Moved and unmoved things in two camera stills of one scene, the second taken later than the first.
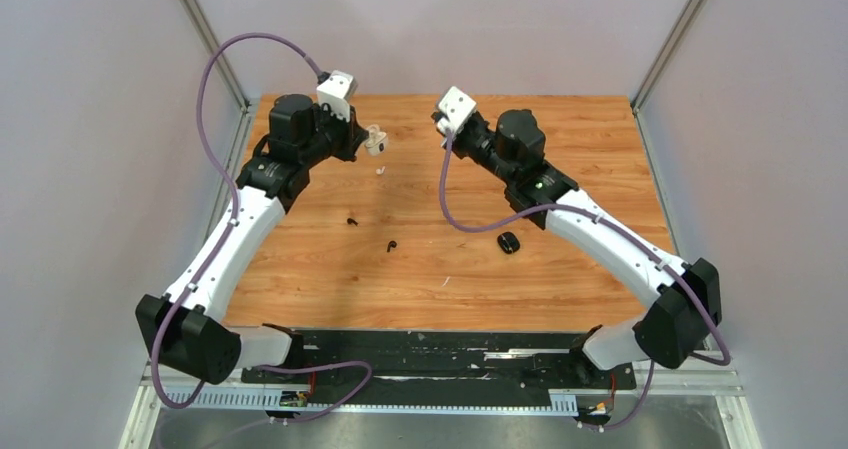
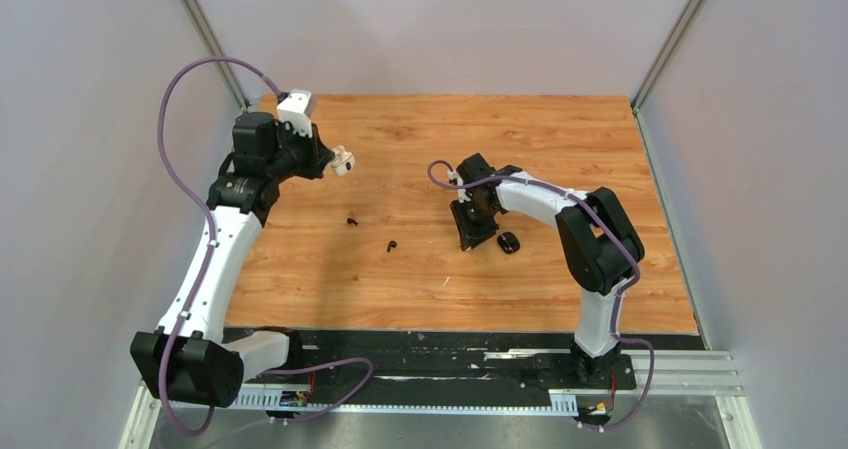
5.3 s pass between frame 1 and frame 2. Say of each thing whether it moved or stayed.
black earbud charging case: stayed
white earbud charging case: moved
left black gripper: moved
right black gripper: moved
